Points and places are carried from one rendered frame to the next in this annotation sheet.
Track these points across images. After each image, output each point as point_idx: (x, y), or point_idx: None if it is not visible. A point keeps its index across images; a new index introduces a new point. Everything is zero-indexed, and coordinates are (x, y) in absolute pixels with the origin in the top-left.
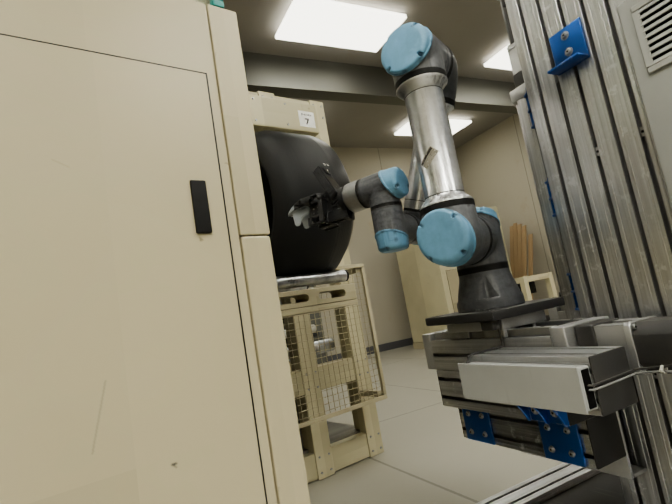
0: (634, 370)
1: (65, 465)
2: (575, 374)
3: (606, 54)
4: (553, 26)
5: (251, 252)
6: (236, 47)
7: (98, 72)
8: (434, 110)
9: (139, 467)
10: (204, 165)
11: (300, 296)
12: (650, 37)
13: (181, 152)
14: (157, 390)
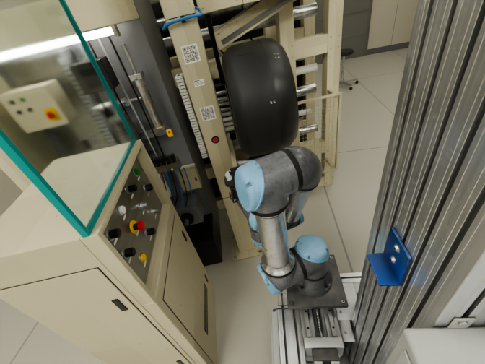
0: None
1: (110, 346)
2: None
3: (408, 304)
4: (399, 224)
5: (148, 308)
6: (107, 250)
7: (55, 284)
8: (266, 232)
9: (130, 344)
10: (115, 295)
11: None
12: None
13: (103, 294)
14: (128, 336)
